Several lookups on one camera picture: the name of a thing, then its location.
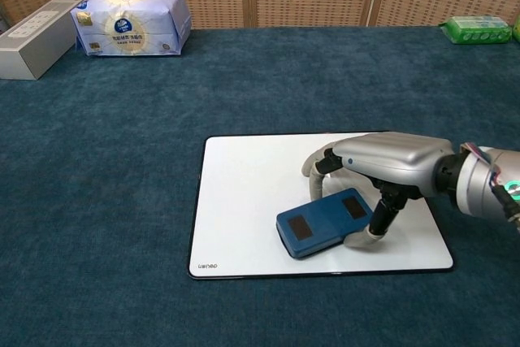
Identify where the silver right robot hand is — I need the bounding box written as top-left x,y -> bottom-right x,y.
300,131 -> 455,249

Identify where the blue whiteboard eraser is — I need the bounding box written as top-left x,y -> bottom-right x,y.
275,187 -> 374,259

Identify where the white whiteboard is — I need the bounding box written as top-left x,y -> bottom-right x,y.
187,132 -> 455,281

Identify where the green wet wipes pack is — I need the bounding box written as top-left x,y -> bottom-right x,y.
439,15 -> 514,45

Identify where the dark blue table cloth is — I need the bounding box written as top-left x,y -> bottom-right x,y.
0,25 -> 520,347

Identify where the white and blue tissue pack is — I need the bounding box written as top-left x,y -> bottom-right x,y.
70,0 -> 193,58

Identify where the long grey power strip box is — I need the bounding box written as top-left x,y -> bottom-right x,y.
0,0 -> 85,80

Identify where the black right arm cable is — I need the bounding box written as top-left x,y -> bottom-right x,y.
492,184 -> 520,236

